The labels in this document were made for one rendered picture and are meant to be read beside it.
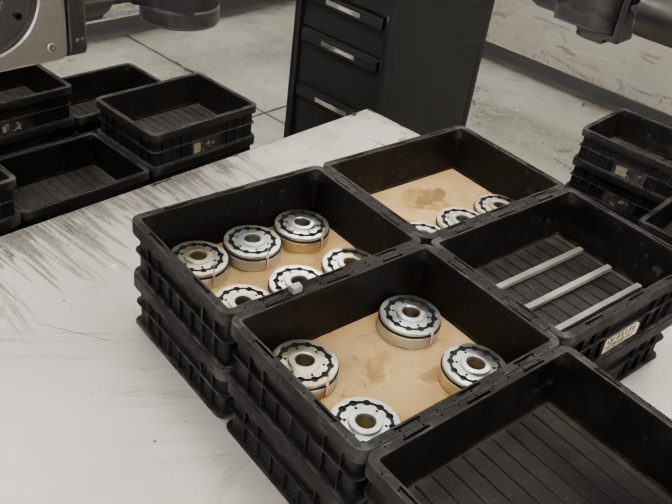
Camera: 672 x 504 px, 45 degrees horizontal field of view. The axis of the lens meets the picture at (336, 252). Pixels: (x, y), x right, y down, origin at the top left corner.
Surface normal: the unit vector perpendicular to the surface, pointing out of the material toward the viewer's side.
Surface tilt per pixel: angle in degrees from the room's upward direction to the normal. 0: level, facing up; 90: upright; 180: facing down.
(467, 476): 0
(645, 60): 90
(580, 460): 0
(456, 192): 0
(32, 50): 90
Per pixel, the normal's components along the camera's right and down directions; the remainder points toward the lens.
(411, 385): 0.12, -0.81
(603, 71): -0.69, 0.34
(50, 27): 0.72, 0.47
